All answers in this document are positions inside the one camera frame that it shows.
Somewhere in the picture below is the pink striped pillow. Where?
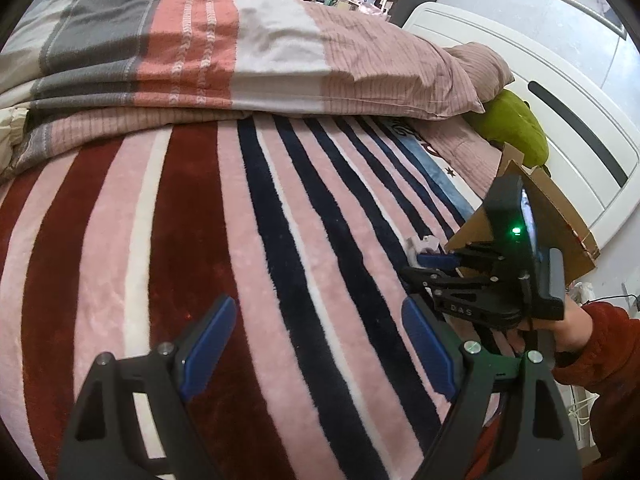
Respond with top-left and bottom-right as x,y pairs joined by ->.
440,42 -> 516,116

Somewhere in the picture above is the person's right hand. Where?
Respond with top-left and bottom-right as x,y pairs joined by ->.
517,302 -> 595,355

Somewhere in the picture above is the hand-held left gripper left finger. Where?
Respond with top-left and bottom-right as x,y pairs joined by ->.
59,295 -> 237,480

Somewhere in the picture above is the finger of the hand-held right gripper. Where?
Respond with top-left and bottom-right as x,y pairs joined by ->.
399,266 -> 532,332
412,241 -> 507,277

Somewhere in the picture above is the white bed headboard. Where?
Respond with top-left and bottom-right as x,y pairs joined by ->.
402,2 -> 640,251

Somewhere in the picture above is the brown cardboard box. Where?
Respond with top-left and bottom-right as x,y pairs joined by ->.
444,142 -> 601,281

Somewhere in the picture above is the green plush toy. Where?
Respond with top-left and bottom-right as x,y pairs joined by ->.
462,89 -> 550,168

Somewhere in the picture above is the person's right forearm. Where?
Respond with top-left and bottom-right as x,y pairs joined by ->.
550,302 -> 640,480

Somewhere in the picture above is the striped plush blanket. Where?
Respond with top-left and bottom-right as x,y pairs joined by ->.
0,112 -> 501,480

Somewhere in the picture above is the folded striped quilt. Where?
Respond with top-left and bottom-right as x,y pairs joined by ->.
0,0 -> 486,186

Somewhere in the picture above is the printed bed sheet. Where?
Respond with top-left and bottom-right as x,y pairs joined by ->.
387,115 -> 501,218

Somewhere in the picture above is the white tape dispenser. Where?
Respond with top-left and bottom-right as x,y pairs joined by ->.
407,234 -> 442,257

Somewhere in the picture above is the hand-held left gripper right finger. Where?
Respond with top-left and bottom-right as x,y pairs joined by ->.
401,296 -> 583,480

